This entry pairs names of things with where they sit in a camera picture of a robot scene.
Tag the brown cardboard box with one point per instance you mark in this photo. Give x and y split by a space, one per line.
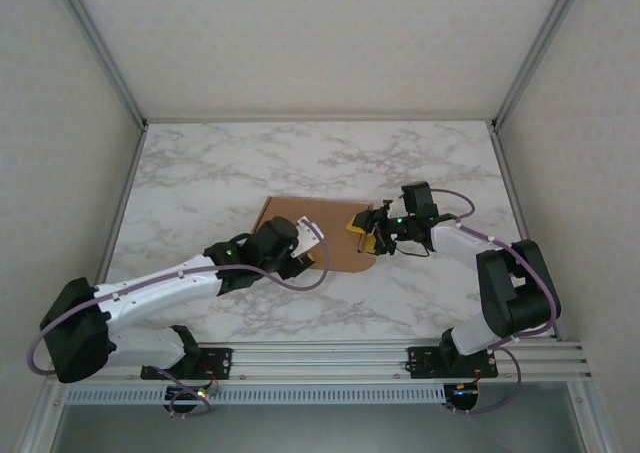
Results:
330 233

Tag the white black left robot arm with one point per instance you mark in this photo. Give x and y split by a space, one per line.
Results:
160 293

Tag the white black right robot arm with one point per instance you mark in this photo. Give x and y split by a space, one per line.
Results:
515 293

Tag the small circuit board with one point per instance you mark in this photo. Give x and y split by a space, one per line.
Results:
187 395
465 395

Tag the wide aluminium base rail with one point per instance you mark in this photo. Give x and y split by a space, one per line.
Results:
320 360

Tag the aluminium side table rail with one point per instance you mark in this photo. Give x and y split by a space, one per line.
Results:
520 213
117 223

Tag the thin aluminium table rail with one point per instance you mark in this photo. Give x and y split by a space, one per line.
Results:
320 120

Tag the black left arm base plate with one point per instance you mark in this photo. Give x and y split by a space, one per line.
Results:
215 360

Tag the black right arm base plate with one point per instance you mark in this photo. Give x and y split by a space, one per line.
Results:
425 360

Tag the aluminium frame post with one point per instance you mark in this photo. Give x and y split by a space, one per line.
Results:
100 48
540 48

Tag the aluminium frame leg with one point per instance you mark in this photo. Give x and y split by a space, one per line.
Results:
42 418
595 418

